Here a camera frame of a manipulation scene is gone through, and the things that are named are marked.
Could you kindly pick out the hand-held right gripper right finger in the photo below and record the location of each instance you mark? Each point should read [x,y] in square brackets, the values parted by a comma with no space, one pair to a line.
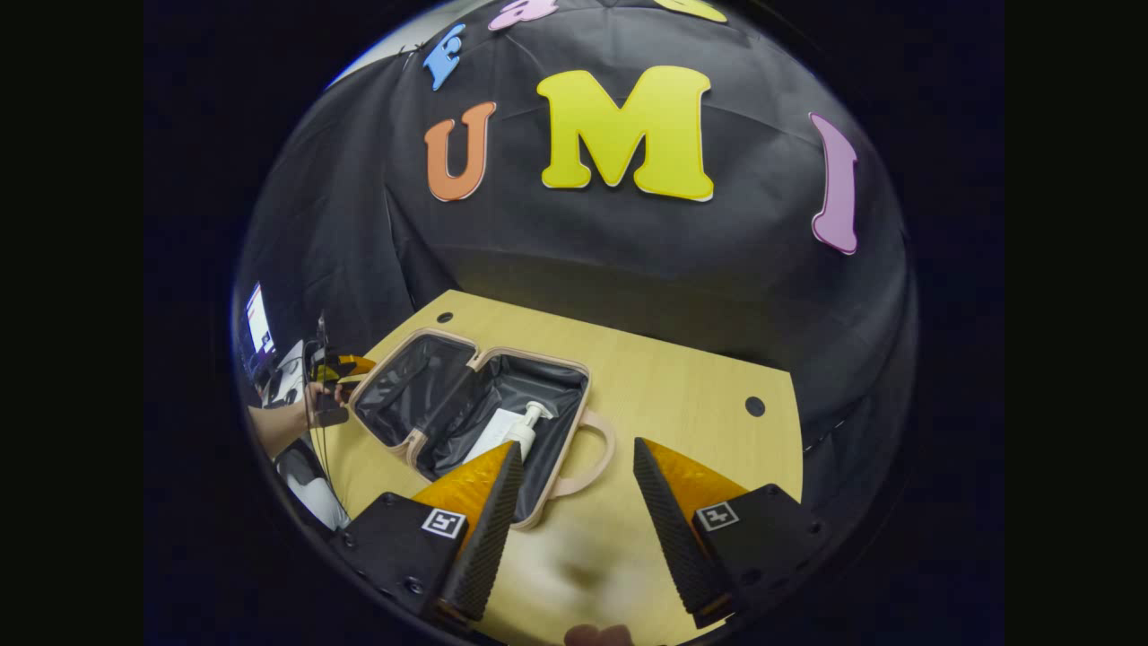
[673,538]

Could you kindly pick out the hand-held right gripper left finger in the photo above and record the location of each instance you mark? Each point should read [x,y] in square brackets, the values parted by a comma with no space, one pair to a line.
[489,538]

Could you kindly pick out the white pump bottle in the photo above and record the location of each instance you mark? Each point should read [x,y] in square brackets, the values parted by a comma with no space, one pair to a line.
[525,431]

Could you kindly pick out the computer monitor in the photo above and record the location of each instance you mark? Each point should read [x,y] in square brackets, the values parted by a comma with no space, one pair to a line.
[259,318]

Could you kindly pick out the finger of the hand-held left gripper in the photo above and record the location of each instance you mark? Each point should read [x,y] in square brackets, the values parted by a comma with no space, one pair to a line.
[327,368]

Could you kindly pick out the black backdrop cloth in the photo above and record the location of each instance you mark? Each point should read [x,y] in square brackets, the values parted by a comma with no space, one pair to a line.
[628,251]

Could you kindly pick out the white squeeze tube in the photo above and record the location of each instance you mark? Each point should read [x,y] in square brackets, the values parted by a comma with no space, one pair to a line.
[491,435]

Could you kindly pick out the pink suitcase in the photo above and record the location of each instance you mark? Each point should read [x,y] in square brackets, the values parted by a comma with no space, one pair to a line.
[421,395]

